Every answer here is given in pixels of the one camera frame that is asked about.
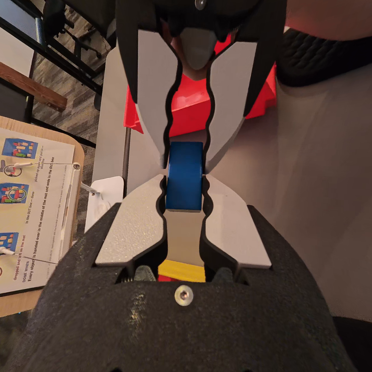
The black textured armrest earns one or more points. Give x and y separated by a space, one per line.
319 58

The yellow plastic bin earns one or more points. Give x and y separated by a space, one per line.
180 270

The blue rectangular block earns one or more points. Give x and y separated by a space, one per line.
184 180

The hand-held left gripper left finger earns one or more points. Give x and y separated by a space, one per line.
130 229

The brown wooden furniture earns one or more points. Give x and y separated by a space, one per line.
35 87

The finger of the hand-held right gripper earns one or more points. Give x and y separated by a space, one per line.
154 87
229 87

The person's right forearm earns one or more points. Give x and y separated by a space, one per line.
334 17

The instruction sheet on wooden board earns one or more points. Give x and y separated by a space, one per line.
11 305

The printed instruction sheet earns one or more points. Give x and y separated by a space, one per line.
43 218

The black office chair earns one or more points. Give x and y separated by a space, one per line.
53 14

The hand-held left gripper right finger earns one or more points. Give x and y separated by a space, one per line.
232 232

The red plastic bin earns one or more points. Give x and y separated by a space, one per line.
189 107

